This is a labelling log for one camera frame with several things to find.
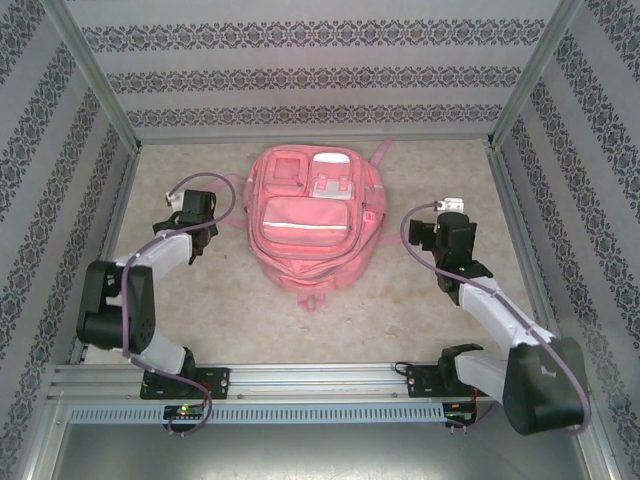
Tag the aluminium frame crossbar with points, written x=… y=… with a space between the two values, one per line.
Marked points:
x=200 y=136

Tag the aluminium frame post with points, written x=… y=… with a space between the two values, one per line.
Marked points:
x=95 y=75
x=535 y=75

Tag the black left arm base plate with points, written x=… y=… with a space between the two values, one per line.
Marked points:
x=215 y=382

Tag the aluminium side rail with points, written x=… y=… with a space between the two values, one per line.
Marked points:
x=122 y=200
x=522 y=240

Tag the small controller circuit board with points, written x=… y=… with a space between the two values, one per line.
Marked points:
x=460 y=410
x=185 y=411

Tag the grey metal sheet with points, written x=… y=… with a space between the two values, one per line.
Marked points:
x=320 y=455

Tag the pink backpack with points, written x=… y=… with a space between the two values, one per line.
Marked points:
x=305 y=235

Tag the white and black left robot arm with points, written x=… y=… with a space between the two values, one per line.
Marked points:
x=115 y=305

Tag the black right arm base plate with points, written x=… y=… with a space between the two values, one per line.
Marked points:
x=420 y=380

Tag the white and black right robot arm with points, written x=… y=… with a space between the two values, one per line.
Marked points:
x=540 y=385

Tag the aluminium mounting rail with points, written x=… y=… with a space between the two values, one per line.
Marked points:
x=315 y=380

